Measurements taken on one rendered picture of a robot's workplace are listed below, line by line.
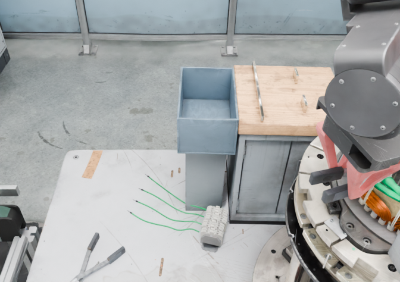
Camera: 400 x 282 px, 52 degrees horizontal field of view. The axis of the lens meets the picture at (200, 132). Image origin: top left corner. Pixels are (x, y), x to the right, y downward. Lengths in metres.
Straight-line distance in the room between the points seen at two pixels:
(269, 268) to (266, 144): 0.24
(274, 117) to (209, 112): 0.18
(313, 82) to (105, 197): 0.52
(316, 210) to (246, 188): 0.31
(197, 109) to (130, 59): 2.11
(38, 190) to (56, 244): 1.21
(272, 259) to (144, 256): 0.25
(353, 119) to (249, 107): 0.43
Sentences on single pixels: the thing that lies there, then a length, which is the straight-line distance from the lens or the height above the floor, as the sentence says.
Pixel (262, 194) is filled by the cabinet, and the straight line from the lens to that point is 0.86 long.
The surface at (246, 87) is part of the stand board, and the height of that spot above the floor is 1.06.
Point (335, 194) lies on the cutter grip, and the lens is 0.48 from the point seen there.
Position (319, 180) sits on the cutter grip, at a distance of 0.50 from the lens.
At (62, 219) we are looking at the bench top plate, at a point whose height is 0.78.
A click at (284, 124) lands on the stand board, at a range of 0.72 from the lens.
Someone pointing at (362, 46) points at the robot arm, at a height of 1.38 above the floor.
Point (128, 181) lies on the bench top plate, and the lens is 1.00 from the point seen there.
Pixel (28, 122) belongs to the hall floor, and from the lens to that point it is 2.53.
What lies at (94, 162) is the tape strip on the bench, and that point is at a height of 0.78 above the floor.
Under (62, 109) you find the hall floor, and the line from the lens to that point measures 2.56.
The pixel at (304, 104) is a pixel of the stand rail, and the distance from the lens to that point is 0.75.
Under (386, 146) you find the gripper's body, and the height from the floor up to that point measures 1.26.
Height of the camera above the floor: 1.52
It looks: 41 degrees down
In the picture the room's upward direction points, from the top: 2 degrees clockwise
